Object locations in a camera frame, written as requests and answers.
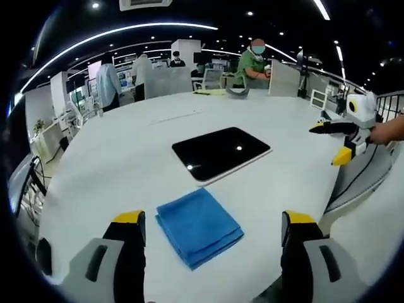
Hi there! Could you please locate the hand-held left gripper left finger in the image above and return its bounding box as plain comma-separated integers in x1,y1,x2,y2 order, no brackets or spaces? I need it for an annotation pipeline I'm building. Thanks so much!
61,210,148,303

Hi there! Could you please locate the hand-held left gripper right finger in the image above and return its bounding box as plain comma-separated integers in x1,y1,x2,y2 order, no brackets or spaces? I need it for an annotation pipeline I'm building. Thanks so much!
280,210,377,303

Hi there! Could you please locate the blue cleaning cloth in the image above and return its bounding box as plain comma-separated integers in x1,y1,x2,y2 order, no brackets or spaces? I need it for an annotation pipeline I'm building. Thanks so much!
154,187,246,271

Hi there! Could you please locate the black tablet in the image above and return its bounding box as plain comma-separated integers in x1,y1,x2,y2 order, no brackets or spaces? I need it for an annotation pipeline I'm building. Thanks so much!
171,126,273,187

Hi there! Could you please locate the person's right hand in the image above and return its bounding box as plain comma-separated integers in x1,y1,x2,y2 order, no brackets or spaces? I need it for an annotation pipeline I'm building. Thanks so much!
367,122,391,146

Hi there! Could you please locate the black monitor on stand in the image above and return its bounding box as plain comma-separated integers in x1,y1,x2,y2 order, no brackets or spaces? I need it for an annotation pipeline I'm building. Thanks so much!
295,49,314,98

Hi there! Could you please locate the grey desk partition panel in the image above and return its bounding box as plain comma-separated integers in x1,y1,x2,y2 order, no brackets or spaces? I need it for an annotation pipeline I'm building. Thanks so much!
268,59,300,97

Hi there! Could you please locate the grey curved object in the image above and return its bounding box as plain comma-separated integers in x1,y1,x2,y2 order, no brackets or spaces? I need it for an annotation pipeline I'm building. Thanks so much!
225,86,252,100

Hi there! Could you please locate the yellow paper sheet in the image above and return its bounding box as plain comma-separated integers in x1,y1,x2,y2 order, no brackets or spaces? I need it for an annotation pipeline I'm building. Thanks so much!
192,88,229,96

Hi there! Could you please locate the white mesh office chair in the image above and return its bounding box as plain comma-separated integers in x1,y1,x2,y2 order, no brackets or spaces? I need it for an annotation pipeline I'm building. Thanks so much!
192,68,223,91

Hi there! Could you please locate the white desk partition panel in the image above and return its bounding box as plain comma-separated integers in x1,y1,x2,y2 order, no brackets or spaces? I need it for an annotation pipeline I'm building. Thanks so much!
136,67,193,100

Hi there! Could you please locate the ceiling air vent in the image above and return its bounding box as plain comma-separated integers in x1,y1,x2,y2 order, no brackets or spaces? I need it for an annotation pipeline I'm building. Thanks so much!
119,0,174,13

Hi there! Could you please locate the white open frame box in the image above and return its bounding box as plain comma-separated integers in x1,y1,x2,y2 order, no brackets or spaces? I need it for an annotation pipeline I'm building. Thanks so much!
310,88,328,110

